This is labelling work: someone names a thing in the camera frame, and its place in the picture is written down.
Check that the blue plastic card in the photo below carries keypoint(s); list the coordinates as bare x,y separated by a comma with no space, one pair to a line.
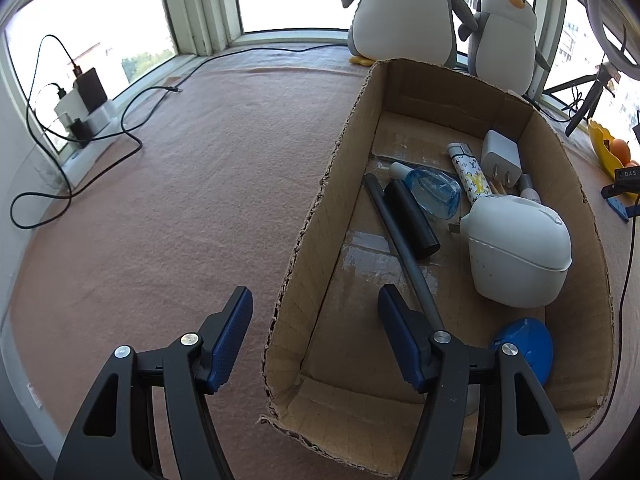
618,207

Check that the large plush penguin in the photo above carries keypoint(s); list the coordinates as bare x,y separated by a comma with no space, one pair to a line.
420,30

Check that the white egg-shaped device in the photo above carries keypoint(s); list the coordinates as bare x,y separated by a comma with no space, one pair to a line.
520,251

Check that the white ring light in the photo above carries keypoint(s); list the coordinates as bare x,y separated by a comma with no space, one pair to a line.
616,28

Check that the wooden clothespin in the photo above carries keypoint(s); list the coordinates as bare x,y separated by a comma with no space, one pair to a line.
497,187

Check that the patterned lighter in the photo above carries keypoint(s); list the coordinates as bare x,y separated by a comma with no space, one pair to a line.
471,176

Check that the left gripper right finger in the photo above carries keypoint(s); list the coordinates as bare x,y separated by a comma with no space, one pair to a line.
438,365

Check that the clear blue small bottle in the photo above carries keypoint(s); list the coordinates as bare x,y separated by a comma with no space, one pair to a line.
438,194

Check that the blue round tape measure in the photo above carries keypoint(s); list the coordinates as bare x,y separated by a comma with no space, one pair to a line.
533,340

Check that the black cylinder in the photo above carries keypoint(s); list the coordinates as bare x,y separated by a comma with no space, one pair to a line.
410,219

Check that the white power strip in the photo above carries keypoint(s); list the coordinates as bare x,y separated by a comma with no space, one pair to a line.
93,137

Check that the yellow fruit bowl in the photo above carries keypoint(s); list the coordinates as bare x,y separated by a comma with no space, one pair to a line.
600,139

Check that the white wall charger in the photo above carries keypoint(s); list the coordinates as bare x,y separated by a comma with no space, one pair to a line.
500,159

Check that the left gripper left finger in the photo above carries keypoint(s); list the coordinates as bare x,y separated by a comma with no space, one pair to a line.
196,366

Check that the small plush penguin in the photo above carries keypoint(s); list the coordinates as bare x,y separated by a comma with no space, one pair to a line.
503,50

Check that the white lotion bottle grey cap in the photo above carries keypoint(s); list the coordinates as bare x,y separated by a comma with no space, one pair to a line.
526,188

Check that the black power adapter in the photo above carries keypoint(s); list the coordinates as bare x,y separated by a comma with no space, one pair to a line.
89,88

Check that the white charger on strip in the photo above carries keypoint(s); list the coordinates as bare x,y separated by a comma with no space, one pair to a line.
71,108

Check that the black tripod stand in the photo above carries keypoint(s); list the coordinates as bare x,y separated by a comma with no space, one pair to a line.
589,89

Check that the orange fruit upper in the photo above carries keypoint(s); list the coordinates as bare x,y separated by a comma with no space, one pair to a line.
620,149

